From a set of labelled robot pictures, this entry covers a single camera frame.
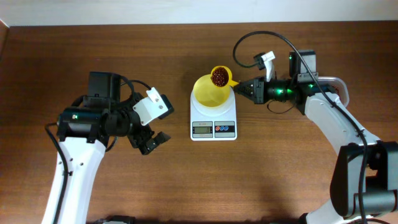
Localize white digital kitchen scale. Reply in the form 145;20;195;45
190;87;238;141

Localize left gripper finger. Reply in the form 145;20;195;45
146;132;171;154
159;94;174;119

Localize left black cable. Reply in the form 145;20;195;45
44;75;153;224

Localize right black cable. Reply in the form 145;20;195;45
232;30;371;224

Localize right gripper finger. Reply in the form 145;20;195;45
234;79;254;90
234;88;255;101

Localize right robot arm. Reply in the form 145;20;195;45
234;50;397;223

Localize yellow measuring scoop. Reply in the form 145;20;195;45
210;66;239;87

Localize clear plastic bean container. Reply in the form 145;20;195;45
318;77;349;108

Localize yellow plastic bowl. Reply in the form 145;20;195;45
193;74;230;107

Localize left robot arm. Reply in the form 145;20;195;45
42;72;174;223

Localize black cable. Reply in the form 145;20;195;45
232;30;371;224
44;75;153;224

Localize red beans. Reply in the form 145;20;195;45
211;67;229;87

